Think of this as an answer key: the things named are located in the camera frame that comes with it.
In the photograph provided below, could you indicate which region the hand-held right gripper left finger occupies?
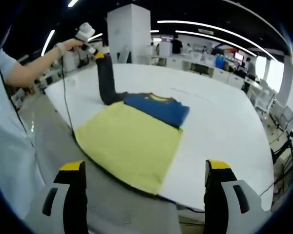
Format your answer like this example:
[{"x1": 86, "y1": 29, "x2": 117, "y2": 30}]
[{"x1": 24, "y1": 160, "x2": 88, "y2": 234}]

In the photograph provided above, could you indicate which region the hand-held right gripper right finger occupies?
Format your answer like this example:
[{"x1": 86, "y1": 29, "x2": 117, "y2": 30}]
[{"x1": 203, "y1": 159, "x2": 269, "y2": 234}]

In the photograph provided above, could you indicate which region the yellow blue grey garment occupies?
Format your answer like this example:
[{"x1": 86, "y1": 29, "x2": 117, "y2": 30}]
[{"x1": 73, "y1": 54, "x2": 190, "y2": 195}]

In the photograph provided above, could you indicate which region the person's left hand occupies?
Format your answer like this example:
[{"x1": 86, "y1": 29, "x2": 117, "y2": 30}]
[{"x1": 63, "y1": 38, "x2": 85, "y2": 52}]

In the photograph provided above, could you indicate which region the leaning white board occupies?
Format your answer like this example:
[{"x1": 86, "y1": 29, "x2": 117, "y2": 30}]
[{"x1": 117, "y1": 46, "x2": 133, "y2": 64}]

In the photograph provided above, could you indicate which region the white square pillar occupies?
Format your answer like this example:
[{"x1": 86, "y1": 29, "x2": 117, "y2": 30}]
[{"x1": 106, "y1": 3, "x2": 151, "y2": 64}]

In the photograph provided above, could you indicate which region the black tripod stand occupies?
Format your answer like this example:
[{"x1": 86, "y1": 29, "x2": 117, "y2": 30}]
[{"x1": 258, "y1": 135, "x2": 293, "y2": 197}]

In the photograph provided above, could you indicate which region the grey mesh office chair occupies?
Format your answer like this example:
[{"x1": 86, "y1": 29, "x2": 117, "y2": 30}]
[{"x1": 26, "y1": 97, "x2": 180, "y2": 234}]

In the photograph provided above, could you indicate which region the black office chair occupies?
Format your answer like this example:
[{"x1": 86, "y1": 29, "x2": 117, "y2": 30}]
[{"x1": 190, "y1": 62, "x2": 210, "y2": 75}]

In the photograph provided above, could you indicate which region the long curved ceiling light strip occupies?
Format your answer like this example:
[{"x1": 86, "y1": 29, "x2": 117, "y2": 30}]
[
  {"x1": 175, "y1": 30, "x2": 257, "y2": 57},
  {"x1": 157, "y1": 19, "x2": 278, "y2": 61}
]

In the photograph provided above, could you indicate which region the group of white chairs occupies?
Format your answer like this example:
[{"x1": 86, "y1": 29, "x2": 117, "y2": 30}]
[{"x1": 249, "y1": 81, "x2": 293, "y2": 129}]

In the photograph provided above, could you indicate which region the blue storage bin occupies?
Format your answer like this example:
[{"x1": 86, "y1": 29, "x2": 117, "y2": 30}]
[{"x1": 215, "y1": 55, "x2": 226, "y2": 69}]

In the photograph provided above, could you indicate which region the white cabinet row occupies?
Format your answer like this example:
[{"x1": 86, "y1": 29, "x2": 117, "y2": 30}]
[{"x1": 146, "y1": 52, "x2": 250, "y2": 88}]

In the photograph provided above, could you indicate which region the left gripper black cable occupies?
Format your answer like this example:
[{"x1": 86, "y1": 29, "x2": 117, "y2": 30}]
[{"x1": 61, "y1": 52, "x2": 75, "y2": 134}]

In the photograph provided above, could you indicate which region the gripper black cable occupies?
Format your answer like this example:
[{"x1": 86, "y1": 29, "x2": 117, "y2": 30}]
[
  {"x1": 61, "y1": 52, "x2": 75, "y2": 134},
  {"x1": 0, "y1": 67, "x2": 36, "y2": 148}
]

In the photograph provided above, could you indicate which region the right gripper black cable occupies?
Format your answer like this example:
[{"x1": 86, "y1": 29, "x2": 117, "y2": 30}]
[{"x1": 0, "y1": 67, "x2": 36, "y2": 148}]

